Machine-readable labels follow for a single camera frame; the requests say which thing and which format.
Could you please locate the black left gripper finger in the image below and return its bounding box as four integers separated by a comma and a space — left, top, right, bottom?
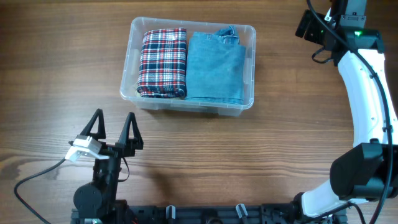
80, 108, 106, 140
117, 112, 144, 150

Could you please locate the red plaid shirt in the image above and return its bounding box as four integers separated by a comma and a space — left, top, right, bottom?
136, 27, 187, 98

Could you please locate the blue denim garment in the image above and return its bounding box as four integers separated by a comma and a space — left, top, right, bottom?
185, 26, 246, 105

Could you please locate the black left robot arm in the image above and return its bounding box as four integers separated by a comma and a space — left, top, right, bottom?
71, 109, 143, 223

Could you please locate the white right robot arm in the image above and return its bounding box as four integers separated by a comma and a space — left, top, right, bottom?
120, 1, 397, 223

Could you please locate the clear plastic storage bin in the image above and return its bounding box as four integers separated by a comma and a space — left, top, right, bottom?
119, 17, 256, 116

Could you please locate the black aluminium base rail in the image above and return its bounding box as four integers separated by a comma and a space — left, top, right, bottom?
70, 203, 348, 224

